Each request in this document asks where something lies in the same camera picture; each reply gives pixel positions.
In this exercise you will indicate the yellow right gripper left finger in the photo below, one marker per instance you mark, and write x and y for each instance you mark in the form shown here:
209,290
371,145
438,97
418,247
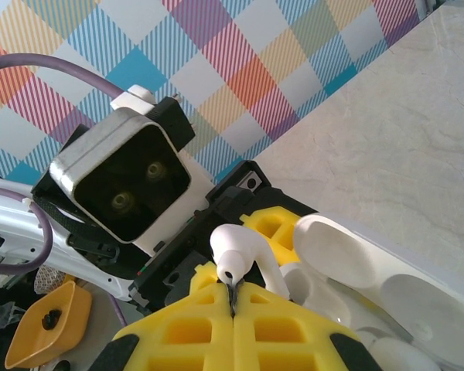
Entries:
185,336

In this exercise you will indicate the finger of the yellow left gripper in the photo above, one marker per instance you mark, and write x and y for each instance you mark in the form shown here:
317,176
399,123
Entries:
270,228
205,278

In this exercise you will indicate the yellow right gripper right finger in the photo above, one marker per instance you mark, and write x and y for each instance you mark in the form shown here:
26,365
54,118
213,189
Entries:
294,336

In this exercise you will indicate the white earbud charging case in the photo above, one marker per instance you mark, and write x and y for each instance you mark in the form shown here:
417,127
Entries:
371,263

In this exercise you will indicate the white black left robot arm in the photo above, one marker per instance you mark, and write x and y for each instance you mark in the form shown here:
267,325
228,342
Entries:
23,220

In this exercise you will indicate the black screws pile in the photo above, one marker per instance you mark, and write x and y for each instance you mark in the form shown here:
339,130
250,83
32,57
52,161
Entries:
52,318

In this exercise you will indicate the yellow plastic bin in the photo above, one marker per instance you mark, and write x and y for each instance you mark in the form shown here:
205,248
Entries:
35,344

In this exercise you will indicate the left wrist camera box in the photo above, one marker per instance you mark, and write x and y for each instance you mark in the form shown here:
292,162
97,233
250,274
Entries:
127,185

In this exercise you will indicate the aluminium frame post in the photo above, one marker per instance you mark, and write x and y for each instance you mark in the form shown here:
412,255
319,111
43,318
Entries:
429,5

